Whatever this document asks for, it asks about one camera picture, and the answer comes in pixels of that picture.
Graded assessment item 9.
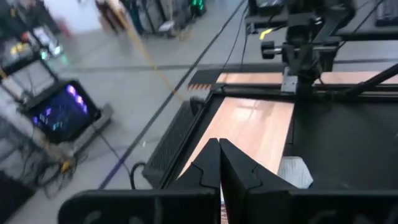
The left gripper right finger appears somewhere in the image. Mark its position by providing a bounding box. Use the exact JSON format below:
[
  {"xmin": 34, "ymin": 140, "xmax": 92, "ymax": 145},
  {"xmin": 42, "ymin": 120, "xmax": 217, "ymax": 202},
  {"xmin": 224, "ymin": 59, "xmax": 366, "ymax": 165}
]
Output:
[{"xmin": 220, "ymin": 138, "xmax": 297, "ymax": 192}]

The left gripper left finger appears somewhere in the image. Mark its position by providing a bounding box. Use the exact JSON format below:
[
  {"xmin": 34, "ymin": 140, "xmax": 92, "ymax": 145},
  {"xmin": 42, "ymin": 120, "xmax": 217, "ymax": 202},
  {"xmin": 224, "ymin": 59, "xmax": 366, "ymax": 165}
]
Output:
[{"xmin": 169, "ymin": 138, "xmax": 222, "ymax": 190}]

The black mesh computer case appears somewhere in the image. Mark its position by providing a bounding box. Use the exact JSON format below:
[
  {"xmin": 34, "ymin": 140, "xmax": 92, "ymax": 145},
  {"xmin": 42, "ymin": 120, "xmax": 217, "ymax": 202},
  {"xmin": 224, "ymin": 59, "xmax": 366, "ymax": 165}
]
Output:
[{"xmin": 142, "ymin": 96, "xmax": 206, "ymax": 190}]

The white knitted cloth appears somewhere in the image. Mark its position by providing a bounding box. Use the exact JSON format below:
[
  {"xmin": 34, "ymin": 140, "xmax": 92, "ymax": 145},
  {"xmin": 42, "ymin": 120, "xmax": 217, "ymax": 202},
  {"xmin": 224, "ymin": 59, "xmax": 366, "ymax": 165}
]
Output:
[{"xmin": 277, "ymin": 156, "xmax": 315, "ymax": 190}]

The large hazard striped floor mat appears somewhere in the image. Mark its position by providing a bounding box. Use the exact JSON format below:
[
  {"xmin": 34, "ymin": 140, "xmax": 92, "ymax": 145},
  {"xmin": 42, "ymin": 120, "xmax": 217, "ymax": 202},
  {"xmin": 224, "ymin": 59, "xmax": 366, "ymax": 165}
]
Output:
[{"xmin": 187, "ymin": 68, "xmax": 225, "ymax": 91}]

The computer with purple lights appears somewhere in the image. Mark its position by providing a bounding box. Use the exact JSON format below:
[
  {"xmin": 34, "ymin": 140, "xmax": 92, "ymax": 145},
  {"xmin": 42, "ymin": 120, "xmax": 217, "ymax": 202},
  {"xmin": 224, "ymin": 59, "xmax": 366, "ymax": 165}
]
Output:
[{"xmin": 22, "ymin": 79, "xmax": 103, "ymax": 144}]

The black looped cable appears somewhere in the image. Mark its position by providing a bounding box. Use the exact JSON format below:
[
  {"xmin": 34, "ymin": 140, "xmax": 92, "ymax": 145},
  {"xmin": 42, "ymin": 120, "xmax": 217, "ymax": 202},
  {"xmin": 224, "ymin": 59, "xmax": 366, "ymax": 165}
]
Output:
[{"xmin": 128, "ymin": 161, "xmax": 147, "ymax": 190}]

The black table frame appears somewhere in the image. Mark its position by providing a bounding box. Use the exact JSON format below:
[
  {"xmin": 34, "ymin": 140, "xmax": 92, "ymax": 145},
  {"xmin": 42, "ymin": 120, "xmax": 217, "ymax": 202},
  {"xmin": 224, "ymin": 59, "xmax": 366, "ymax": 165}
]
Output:
[{"xmin": 160, "ymin": 60, "xmax": 398, "ymax": 190}]

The black floor cable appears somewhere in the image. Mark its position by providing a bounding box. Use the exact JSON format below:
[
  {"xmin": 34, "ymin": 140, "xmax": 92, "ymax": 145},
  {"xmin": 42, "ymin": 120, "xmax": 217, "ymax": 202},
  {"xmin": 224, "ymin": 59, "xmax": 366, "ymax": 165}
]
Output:
[{"xmin": 221, "ymin": 0, "xmax": 250, "ymax": 72}]

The yellow cable tag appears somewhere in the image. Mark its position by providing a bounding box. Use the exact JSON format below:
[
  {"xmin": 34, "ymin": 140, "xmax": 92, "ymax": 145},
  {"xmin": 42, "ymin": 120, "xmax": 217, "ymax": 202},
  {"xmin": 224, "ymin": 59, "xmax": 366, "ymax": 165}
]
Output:
[{"xmin": 259, "ymin": 27, "xmax": 275, "ymax": 41}]

